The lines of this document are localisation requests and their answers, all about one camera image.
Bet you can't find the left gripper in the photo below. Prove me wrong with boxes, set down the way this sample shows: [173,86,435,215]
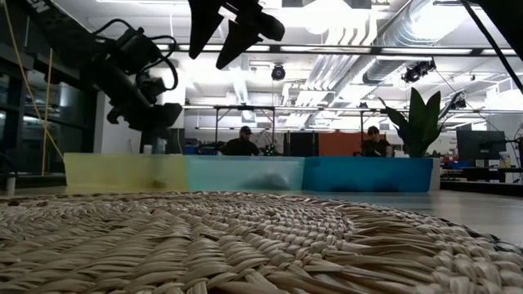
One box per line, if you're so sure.
[93,69,184,138]

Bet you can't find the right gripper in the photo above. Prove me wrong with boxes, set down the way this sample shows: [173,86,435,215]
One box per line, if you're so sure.
[187,0,287,70]

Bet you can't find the yellow plastic bin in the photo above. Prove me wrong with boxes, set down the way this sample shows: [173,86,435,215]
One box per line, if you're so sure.
[64,153,188,193]

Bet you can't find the teal plastic bin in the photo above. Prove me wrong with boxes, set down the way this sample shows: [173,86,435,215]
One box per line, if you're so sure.
[184,154,306,193]

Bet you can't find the long linear ceiling light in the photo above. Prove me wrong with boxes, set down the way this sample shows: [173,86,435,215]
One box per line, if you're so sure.
[154,42,523,57]

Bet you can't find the person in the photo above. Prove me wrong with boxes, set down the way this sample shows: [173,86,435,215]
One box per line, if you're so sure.
[220,125,262,158]
[359,125,394,158]

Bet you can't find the black partition panel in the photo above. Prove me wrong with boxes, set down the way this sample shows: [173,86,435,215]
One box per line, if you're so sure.
[285,131,320,158]

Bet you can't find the orange partition panel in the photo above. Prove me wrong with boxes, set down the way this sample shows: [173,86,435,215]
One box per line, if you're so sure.
[317,131,373,158]

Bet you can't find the round woven wicker basket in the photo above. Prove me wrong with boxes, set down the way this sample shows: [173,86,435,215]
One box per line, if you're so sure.
[0,189,523,294]

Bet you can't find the blue plastic bin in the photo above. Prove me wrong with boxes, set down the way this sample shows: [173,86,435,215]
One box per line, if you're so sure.
[302,156,435,194]

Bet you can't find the green plant in white pot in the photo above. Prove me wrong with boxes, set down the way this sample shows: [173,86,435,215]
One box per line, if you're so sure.
[378,87,455,192]

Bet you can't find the black computer monitor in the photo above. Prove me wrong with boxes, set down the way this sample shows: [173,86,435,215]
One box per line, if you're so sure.
[456,130,507,167]

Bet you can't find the dark background desk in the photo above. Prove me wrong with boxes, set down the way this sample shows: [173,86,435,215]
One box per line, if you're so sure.
[439,165,523,198]

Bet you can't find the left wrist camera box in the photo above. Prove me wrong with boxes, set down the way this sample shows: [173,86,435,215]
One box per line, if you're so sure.
[116,26,163,77]

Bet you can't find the white cylindrical post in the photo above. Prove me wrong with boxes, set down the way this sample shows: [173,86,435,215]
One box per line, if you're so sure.
[3,171,18,196]

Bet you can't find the black ceiling-hung camera cluster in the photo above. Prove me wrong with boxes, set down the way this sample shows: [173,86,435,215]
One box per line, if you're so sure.
[401,58,437,84]

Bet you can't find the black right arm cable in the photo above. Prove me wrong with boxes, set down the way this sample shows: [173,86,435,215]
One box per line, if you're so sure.
[459,0,523,95]

